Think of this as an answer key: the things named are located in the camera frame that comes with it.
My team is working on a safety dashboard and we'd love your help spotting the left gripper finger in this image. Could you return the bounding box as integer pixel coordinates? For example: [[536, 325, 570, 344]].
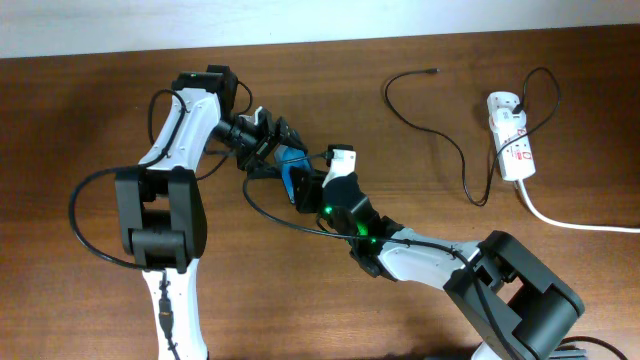
[[247, 164, 281, 180], [277, 117, 306, 153]]

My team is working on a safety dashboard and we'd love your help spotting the blue Galaxy smartphone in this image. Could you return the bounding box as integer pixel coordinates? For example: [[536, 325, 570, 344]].
[[274, 145, 311, 204]]

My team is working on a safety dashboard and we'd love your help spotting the black charger cable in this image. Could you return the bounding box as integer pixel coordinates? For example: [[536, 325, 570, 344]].
[[383, 66, 562, 208]]

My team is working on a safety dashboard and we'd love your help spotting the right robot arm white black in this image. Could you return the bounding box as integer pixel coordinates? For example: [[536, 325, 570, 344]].
[[285, 167, 585, 359]]

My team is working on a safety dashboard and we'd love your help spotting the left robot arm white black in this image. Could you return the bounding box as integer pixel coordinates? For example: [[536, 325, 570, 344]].
[[115, 65, 306, 359]]

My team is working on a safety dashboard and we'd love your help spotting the white charger adapter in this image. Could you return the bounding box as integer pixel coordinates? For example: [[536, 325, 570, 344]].
[[489, 108, 526, 133]]

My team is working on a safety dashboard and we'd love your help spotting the white power strip cord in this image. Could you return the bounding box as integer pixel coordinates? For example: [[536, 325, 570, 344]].
[[514, 178, 640, 235]]

